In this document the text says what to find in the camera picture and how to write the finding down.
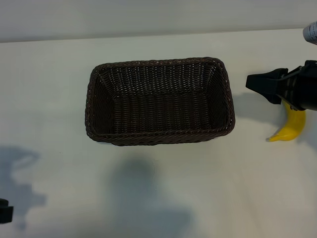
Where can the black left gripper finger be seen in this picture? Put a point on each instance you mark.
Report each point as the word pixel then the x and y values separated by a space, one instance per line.
pixel 6 214
pixel 3 202

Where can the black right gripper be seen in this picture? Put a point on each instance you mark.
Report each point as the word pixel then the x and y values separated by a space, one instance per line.
pixel 303 88

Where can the yellow banana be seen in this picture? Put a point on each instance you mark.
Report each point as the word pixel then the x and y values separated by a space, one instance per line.
pixel 292 129

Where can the dark brown woven basket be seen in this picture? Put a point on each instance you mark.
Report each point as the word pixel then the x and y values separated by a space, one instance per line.
pixel 161 109

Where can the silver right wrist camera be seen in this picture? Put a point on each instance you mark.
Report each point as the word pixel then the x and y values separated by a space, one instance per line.
pixel 310 33

